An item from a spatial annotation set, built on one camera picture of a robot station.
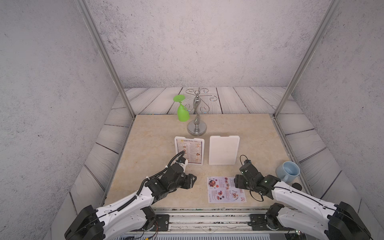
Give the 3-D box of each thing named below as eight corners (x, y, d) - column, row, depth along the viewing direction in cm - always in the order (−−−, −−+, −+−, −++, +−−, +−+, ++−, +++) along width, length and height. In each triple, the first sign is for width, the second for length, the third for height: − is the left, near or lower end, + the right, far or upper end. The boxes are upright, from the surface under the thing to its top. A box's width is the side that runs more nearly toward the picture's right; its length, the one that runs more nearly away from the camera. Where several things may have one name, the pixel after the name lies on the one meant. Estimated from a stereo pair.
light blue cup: (278, 185, 88) (285, 179, 81) (272, 167, 95) (278, 161, 88) (296, 185, 87) (304, 179, 81) (289, 167, 94) (295, 161, 88)
